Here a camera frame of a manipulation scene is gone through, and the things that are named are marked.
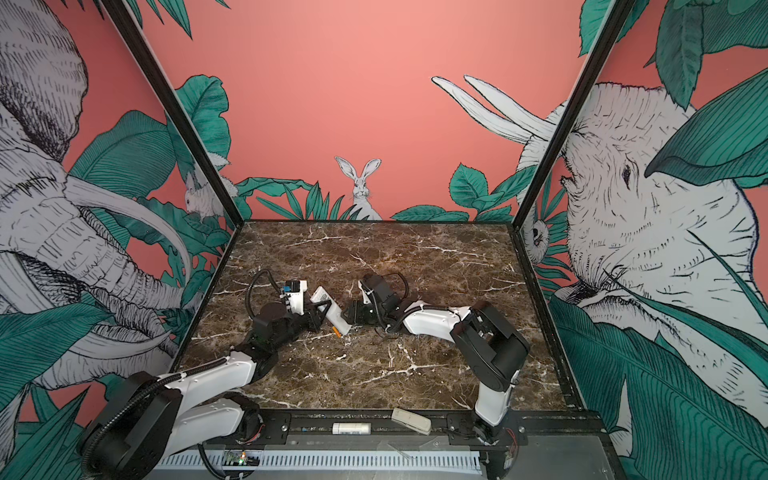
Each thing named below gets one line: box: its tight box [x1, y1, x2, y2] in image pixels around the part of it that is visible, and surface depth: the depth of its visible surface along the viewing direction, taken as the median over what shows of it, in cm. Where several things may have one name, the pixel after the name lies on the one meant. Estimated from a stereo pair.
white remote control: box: [310, 286, 352, 335], surface depth 87 cm
